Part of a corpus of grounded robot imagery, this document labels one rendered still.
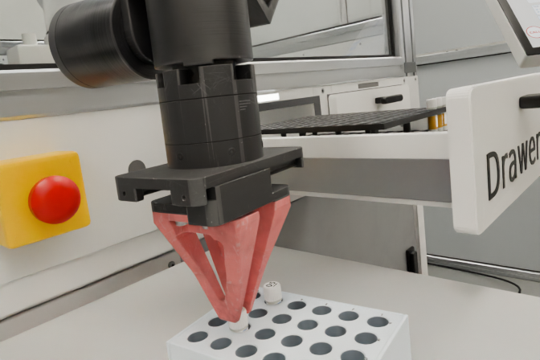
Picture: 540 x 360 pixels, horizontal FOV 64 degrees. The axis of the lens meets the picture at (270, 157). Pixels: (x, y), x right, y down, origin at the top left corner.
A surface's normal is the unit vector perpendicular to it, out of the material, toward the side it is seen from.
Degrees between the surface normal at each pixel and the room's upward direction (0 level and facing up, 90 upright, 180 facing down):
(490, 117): 90
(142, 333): 0
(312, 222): 90
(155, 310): 0
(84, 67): 128
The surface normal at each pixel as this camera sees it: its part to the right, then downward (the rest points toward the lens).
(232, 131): 0.47, 0.07
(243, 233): 0.80, 0.35
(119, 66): -0.27, 0.82
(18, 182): 0.73, 0.00
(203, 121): -0.03, 0.14
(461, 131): -0.66, 0.18
